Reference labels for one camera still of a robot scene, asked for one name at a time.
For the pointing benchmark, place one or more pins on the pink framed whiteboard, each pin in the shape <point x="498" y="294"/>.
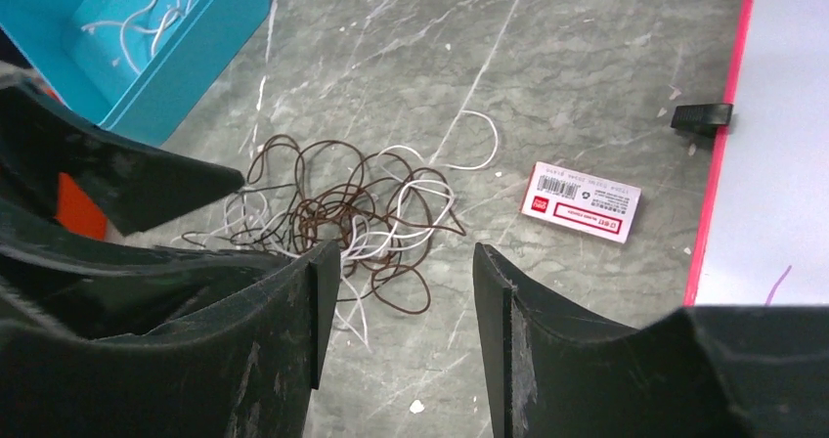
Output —
<point x="763" y="230"/>

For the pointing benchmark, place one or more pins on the black whiteboard clip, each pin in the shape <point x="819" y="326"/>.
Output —
<point x="704" y="120"/>

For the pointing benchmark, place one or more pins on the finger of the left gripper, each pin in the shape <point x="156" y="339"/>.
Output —
<point x="138" y="187"/>

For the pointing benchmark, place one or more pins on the teal tray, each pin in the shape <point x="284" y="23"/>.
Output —
<point x="133" y="67"/>

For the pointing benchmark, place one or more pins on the red white small box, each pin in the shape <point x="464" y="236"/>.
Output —
<point x="578" y="201"/>

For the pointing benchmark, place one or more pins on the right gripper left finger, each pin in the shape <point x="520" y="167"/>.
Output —
<point x="243" y="366"/>

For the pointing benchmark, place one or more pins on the orange tray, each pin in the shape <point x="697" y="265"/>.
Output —
<point x="77" y="212"/>

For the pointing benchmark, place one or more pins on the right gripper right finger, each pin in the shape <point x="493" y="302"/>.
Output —
<point x="556" y="369"/>

